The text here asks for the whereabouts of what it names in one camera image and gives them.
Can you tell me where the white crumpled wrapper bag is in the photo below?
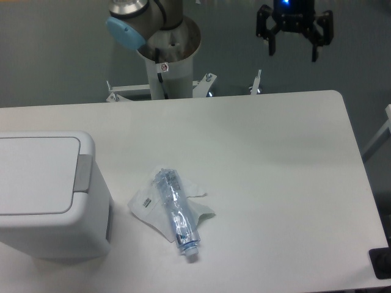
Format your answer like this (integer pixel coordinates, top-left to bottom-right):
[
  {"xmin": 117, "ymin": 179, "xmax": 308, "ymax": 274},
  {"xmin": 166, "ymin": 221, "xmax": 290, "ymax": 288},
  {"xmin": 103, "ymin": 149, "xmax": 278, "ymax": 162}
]
[{"xmin": 128, "ymin": 165, "xmax": 215, "ymax": 242}]

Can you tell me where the white trash can body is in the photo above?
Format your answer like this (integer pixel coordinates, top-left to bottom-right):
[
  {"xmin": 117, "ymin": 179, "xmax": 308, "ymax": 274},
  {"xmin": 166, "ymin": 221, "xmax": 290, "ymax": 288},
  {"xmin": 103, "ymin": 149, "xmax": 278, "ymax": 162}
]
[{"xmin": 1, "ymin": 131, "xmax": 113, "ymax": 259}]

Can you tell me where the crushed clear plastic bottle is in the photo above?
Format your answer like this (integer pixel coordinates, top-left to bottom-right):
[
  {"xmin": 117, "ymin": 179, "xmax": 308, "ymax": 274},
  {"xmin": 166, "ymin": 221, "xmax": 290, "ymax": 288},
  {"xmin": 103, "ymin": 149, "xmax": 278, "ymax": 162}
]
[{"xmin": 155, "ymin": 168, "xmax": 200, "ymax": 259}]

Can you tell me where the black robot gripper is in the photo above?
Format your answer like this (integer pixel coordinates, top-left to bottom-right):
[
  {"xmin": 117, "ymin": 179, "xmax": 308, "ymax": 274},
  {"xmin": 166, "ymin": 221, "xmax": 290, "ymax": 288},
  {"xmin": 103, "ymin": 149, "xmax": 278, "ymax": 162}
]
[{"xmin": 255, "ymin": 0, "xmax": 334, "ymax": 62}]

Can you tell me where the white frame right edge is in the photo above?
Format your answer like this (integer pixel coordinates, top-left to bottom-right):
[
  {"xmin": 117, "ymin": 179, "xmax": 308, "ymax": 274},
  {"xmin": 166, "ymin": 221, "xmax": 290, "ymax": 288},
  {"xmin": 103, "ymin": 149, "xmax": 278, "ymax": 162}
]
[{"xmin": 361, "ymin": 105, "xmax": 390, "ymax": 164}]

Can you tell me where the white trash can lid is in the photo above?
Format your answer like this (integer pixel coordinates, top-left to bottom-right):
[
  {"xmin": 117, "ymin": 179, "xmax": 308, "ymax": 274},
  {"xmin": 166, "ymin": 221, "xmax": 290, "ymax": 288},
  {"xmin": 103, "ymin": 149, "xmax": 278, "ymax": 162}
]
[{"xmin": 1, "ymin": 137, "xmax": 80, "ymax": 215}]

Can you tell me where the white pedestal base frame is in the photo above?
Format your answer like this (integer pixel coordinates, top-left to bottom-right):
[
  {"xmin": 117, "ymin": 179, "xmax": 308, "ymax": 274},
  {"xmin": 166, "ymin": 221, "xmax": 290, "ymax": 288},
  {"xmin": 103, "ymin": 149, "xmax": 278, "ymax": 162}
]
[{"xmin": 105, "ymin": 69, "xmax": 263, "ymax": 103}]

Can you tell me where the black cable on pedestal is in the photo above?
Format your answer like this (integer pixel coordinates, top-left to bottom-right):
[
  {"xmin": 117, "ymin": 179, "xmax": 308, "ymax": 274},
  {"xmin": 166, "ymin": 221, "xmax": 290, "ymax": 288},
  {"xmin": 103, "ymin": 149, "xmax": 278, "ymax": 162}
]
[{"xmin": 154, "ymin": 47, "xmax": 169, "ymax": 99}]

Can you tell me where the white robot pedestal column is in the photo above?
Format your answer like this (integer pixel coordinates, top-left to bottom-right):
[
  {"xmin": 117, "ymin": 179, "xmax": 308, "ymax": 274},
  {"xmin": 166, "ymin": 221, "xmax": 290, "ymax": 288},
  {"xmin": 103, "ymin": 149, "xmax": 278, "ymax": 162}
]
[{"xmin": 137, "ymin": 16, "xmax": 201, "ymax": 84}]

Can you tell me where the black clamp table corner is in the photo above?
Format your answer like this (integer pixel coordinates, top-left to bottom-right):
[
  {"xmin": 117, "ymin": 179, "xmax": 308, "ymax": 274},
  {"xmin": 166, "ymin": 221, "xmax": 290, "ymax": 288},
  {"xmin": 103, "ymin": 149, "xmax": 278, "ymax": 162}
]
[{"xmin": 369, "ymin": 247, "xmax": 390, "ymax": 280}]

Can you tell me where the grey lid push button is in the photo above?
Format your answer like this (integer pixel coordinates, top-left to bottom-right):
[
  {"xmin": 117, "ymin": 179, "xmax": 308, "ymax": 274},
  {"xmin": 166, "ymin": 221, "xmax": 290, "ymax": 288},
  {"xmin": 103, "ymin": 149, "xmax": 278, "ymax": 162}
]
[{"xmin": 73, "ymin": 154, "xmax": 93, "ymax": 193}]

